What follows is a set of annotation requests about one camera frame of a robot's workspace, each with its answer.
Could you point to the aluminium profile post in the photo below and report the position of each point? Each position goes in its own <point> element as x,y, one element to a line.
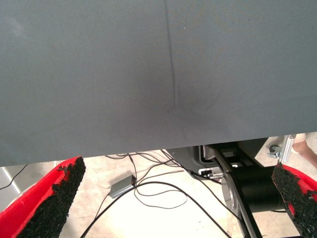
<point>287,148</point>

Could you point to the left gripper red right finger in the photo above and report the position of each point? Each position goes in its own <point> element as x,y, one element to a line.
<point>297,196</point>

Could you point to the grey adapter box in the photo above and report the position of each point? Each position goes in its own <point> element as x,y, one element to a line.
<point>122,186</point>

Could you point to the grey caster wheel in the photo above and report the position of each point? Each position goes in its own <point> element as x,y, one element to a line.
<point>273,149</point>

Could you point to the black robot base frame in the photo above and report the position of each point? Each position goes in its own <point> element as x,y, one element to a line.
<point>257,191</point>

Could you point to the person's bare leg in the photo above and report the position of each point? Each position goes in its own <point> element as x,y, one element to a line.
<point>303,147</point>

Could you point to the dark grey table cloth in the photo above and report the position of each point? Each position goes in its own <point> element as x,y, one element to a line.
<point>99,74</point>

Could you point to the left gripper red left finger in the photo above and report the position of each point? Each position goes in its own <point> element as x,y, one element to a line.
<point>37,205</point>

